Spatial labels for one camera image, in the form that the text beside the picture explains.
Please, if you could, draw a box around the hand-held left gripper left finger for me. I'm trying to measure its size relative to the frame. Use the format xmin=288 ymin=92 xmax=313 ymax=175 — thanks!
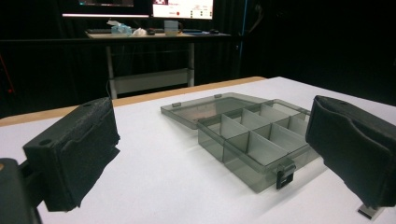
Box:
xmin=22 ymin=96 xmax=121 ymax=213

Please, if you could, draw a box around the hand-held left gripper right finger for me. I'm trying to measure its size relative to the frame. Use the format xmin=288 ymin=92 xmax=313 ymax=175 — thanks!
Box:
xmin=304 ymin=94 xmax=396 ymax=210

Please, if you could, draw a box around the clear grey compartment storage box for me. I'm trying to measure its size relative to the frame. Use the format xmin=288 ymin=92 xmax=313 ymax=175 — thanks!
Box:
xmin=160 ymin=91 xmax=321 ymax=194

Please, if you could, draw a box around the white-framed desk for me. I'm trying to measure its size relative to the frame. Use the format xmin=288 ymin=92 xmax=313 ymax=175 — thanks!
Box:
xmin=84 ymin=30 xmax=232 ymax=100

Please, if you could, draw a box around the black keyboard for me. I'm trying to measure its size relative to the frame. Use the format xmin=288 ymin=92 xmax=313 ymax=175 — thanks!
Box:
xmin=86 ymin=28 xmax=113 ymax=35

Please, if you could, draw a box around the blue tissue pack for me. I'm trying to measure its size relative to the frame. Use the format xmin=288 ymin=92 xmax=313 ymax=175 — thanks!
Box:
xmin=106 ymin=20 xmax=134 ymax=37

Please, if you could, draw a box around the computer monitor with dark screen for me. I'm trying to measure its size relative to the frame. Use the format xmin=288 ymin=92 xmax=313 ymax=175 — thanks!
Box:
xmin=61 ymin=0 xmax=151 ymax=19

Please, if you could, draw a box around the clear glass mug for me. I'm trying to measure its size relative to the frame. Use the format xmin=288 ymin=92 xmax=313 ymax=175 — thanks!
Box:
xmin=163 ymin=20 xmax=184 ymax=36

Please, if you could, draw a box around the computer monitor with white screen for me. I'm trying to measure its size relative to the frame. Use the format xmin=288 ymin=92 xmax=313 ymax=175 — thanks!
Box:
xmin=151 ymin=0 xmax=215 ymax=21

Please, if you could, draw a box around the blue vertical cable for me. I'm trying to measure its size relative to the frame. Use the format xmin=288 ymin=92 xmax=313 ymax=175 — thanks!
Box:
xmin=238 ymin=0 xmax=248 ymax=60

